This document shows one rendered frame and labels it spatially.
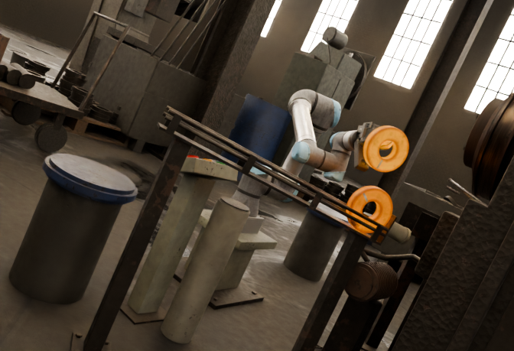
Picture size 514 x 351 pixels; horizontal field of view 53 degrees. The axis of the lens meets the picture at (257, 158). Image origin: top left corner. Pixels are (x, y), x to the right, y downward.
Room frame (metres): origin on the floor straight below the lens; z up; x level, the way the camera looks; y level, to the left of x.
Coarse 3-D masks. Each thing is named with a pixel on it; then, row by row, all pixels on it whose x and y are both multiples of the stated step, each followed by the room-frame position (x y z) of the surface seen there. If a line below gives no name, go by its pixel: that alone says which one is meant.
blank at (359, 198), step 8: (360, 192) 1.64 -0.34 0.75; (368, 192) 1.64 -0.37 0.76; (376, 192) 1.65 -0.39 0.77; (384, 192) 1.66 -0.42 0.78; (352, 200) 1.64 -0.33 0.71; (360, 200) 1.64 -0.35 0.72; (368, 200) 1.65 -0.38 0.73; (376, 200) 1.66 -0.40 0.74; (384, 200) 1.67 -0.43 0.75; (352, 208) 1.64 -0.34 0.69; (360, 208) 1.64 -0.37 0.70; (376, 208) 1.69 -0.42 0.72; (384, 208) 1.67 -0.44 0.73; (392, 208) 1.68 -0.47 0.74; (376, 216) 1.67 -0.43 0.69; (384, 216) 1.68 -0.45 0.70; (352, 224) 1.65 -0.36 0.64; (384, 224) 1.68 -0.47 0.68; (368, 232) 1.67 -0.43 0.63
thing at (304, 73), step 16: (304, 64) 5.65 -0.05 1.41; (320, 64) 5.54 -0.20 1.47; (288, 80) 5.71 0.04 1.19; (304, 80) 5.60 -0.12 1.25; (320, 80) 5.51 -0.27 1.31; (336, 80) 5.73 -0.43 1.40; (352, 80) 6.00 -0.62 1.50; (288, 96) 5.66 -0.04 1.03; (336, 96) 5.85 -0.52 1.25; (288, 128) 5.56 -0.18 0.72; (288, 144) 5.51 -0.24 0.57; (320, 144) 5.96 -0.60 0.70; (272, 160) 5.57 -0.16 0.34; (304, 176) 5.95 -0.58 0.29
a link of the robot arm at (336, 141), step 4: (340, 132) 2.01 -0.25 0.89; (344, 132) 1.97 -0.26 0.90; (332, 136) 2.04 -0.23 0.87; (336, 136) 2.01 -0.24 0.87; (340, 136) 1.97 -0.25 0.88; (332, 140) 2.02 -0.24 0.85; (336, 140) 1.99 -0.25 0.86; (340, 140) 1.96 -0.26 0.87; (332, 144) 2.02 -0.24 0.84; (336, 144) 1.98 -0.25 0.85; (340, 144) 1.96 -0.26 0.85; (332, 148) 1.99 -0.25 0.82; (336, 148) 1.98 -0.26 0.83; (340, 148) 1.97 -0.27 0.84; (344, 148) 1.96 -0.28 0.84; (348, 152) 1.97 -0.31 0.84
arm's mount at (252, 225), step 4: (212, 212) 2.35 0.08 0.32; (260, 216) 2.40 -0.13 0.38; (248, 220) 2.30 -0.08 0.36; (252, 220) 2.33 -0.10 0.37; (256, 220) 2.35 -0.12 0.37; (260, 220) 2.38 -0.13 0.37; (248, 224) 2.31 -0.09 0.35; (252, 224) 2.34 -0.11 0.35; (256, 224) 2.37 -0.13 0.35; (260, 224) 2.40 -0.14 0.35; (244, 228) 2.29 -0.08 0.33; (248, 228) 2.32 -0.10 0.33; (252, 228) 2.35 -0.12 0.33; (256, 228) 2.38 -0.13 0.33; (244, 232) 2.31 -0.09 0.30; (248, 232) 2.33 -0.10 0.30; (252, 232) 2.37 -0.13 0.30; (256, 232) 2.40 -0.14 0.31
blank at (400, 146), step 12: (372, 132) 1.71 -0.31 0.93; (384, 132) 1.70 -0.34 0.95; (396, 132) 1.72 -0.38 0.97; (372, 144) 1.70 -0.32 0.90; (396, 144) 1.73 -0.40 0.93; (408, 144) 1.74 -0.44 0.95; (372, 156) 1.71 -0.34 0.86; (396, 156) 1.73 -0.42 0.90; (384, 168) 1.73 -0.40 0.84; (396, 168) 1.74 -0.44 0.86
